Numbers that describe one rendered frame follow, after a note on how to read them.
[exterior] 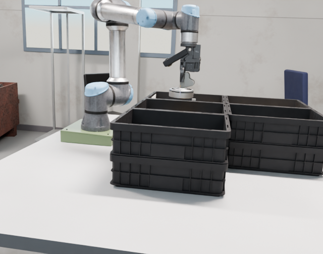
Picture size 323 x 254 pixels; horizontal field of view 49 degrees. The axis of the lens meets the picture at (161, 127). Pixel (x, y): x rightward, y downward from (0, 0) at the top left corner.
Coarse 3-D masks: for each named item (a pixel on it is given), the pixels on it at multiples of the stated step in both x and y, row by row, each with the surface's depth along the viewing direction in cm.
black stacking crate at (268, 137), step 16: (240, 112) 167; (256, 112) 166; (272, 112) 165; (288, 112) 164; (304, 112) 163; (240, 128) 141; (256, 128) 140; (272, 128) 140; (288, 128) 139; (304, 128) 138; (320, 128) 137; (288, 144) 139; (304, 144) 139; (320, 144) 138
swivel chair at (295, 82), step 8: (288, 72) 340; (296, 72) 324; (304, 72) 313; (288, 80) 342; (296, 80) 325; (304, 80) 313; (288, 88) 344; (296, 88) 327; (304, 88) 315; (288, 96) 346; (296, 96) 328; (304, 96) 316
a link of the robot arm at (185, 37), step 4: (184, 32) 145; (188, 32) 144; (180, 36) 147; (184, 36) 145; (188, 36) 144; (192, 36) 144; (196, 36) 146; (180, 40) 147; (184, 40) 145; (188, 40) 145; (192, 40) 145; (196, 40) 146
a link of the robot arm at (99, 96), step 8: (88, 88) 172; (96, 88) 171; (104, 88) 173; (112, 88) 179; (88, 96) 172; (96, 96) 172; (104, 96) 174; (112, 96) 178; (88, 104) 174; (96, 104) 173; (104, 104) 175; (112, 104) 180
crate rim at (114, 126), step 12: (132, 108) 144; (228, 120) 128; (144, 132) 115; (156, 132) 115; (168, 132) 114; (180, 132) 113; (192, 132) 113; (204, 132) 112; (216, 132) 112; (228, 132) 111
